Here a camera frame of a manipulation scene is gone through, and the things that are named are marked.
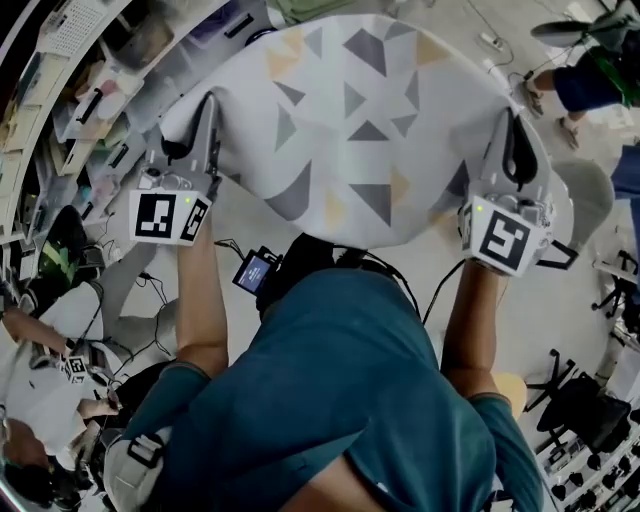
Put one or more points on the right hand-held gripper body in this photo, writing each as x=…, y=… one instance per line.
x=505, y=237

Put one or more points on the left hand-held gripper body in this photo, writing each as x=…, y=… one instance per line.
x=155, y=215

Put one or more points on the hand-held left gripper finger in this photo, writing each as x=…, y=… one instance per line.
x=175, y=149
x=206, y=140

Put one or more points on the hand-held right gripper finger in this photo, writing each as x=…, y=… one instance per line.
x=531, y=165
x=497, y=155

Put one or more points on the white cloth with triangle pattern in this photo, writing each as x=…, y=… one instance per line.
x=350, y=140

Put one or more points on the person's right forearm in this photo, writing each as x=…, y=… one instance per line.
x=475, y=325

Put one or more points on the person's left forearm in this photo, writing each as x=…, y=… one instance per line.
x=200, y=310

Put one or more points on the clear plastic storage bin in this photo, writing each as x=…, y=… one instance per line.
x=215, y=22
x=142, y=42
x=105, y=112

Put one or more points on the small screen device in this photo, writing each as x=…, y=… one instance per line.
x=252, y=272

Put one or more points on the white power strip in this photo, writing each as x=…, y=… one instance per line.
x=491, y=41

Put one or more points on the black office chair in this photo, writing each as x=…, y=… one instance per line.
x=620, y=290
x=585, y=405

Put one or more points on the black waist pack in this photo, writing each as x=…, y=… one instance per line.
x=305, y=260

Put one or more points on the row of white storage baskets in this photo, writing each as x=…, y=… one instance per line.
x=75, y=25

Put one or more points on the olive green bag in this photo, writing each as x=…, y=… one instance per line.
x=320, y=9

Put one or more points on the white shelving unit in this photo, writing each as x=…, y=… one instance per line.
x=25, y=27

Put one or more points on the person's teal shirt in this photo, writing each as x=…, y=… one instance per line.
x=325, y=375

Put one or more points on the white pegboard with black devices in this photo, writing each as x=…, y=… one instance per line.
x=595, y=475

